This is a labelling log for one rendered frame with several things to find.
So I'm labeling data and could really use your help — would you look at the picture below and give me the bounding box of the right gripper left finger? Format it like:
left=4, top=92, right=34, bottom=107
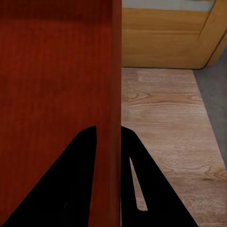
left=2, top=126, right=97, bottom=227

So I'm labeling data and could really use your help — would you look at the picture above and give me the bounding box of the storage box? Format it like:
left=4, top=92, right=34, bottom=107
left=0, top=0, right=122, bottom=227

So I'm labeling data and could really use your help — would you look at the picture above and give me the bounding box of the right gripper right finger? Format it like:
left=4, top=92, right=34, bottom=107
left=121, top=126, right=199, bottom=227

